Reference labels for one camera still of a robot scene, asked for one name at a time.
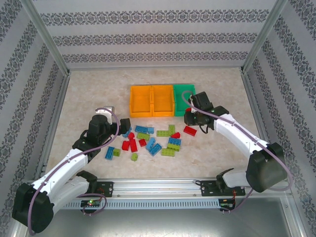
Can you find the small blue lego brick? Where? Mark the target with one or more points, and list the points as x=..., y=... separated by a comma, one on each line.
x=126, y=135
x=150, y=130

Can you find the small red lego brick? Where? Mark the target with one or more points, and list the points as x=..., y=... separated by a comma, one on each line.
x=131, y=136

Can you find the red two-by-four lego brick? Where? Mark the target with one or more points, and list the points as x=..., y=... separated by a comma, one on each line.
x=190, y=130

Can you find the long red lego brick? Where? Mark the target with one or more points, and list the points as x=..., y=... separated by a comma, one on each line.
x=133, y=146

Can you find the red sloped lego brick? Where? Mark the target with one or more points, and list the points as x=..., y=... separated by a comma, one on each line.
x=175, y=135

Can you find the green two-by-two lego brick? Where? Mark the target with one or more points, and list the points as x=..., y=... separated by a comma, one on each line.
x=116, y=152
x=134, y=157

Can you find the blue two-by-four lego brick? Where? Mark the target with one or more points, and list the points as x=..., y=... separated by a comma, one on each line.
x=141, y=129
x=155, y=149
x=174, y=141
x=150, y=143
x=109, y=152

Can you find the green two-by-four lego brick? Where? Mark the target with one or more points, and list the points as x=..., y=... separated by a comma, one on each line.
x=163, y=133
x=175, y=147
x=168, y=152
x=143, y=136

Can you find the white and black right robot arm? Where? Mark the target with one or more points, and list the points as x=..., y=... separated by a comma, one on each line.
x=237, y=133

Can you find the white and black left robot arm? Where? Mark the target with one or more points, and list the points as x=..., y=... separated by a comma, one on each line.
x=61, y=165

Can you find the green plastic bin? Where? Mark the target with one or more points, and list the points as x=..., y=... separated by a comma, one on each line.
x=179, y=98

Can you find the orange plastic bin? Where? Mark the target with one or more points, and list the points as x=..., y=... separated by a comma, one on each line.
x=140, y=108
x=163, y=108

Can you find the red two-by-two lego brick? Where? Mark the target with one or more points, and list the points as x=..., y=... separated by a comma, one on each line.
x=142, y=143

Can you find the small circuit board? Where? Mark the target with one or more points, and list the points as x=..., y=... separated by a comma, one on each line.
x=227, y=206
x=90, y=203

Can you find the grey metal sheet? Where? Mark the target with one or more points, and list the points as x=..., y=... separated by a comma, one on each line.
x=172, y=222

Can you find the aluminium side rail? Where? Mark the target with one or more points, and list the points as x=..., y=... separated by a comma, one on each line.
x=256, y=118
x=58, y=111

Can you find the aluminium rear rail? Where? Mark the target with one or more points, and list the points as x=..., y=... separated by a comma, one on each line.
x=155, y=67

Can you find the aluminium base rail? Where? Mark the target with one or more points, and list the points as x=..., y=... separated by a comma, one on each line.
x=158, y=187

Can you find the aluminium frame post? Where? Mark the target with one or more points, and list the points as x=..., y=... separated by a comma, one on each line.
x=47, y=37
x=264, y=37

